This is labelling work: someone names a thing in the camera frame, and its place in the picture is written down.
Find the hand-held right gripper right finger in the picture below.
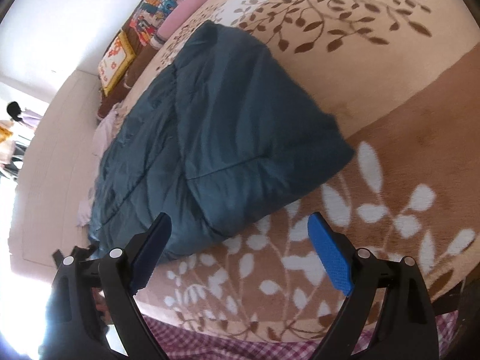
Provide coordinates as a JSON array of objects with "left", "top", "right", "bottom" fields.
[{"left": 307, "top": 212, "right": 440, "bottom": 360}]

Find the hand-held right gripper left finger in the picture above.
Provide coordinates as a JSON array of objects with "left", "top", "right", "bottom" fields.
[{"left": 37, "top": 212, "right": 173, "bottom": 360}]

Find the dark teal puffer jacket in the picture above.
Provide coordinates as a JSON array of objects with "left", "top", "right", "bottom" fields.
[{"left": 88, "top": 20, "right": 356, "bottom": 261}]

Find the cream headboard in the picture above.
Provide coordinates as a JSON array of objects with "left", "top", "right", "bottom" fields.
[{"left": 7, "top": 69, "right": 109, "bottom": 271}]

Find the pale floral quilt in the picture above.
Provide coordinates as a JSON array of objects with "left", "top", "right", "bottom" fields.
[{"left": 77, "top": 105, "right": 124, "bottom": 227}]

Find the brown pillow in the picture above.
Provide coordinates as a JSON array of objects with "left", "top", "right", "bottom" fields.
[{"left": 97, "top": 26, "right": 158, "bottom": 121}]

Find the beige leaf-patterned blanket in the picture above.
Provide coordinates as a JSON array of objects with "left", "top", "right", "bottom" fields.
[{"left": 131, "top": 0, "right": 480, "bottom": 346}]

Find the yellow floral cushion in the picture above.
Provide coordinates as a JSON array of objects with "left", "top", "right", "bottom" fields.
[{"left": 97, "top": 30, "right": 136, "bottom": 96}]

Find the pink pillow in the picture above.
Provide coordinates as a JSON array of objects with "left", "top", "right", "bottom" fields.
[{"left": 152, "top": 0, "right": 226, "bottom": 49}]

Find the cartoon print pillow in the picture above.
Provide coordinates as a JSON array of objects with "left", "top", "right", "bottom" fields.
[{"left": 127, "top": 0, "right": 188, "bottom": 47}]

